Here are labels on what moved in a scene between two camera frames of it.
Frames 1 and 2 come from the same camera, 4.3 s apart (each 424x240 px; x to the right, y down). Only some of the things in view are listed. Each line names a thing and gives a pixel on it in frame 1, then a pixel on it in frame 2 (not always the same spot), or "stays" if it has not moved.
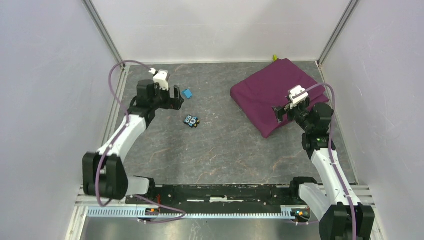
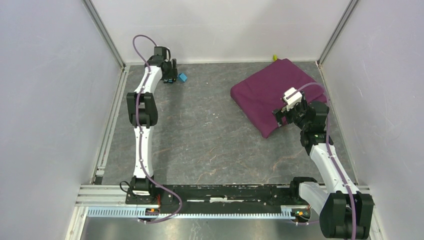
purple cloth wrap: [255, 96] stays
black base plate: [284, 196] stays
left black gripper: [173, 103] -> [172, 74]
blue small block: [187, 93] -> [183, 77]
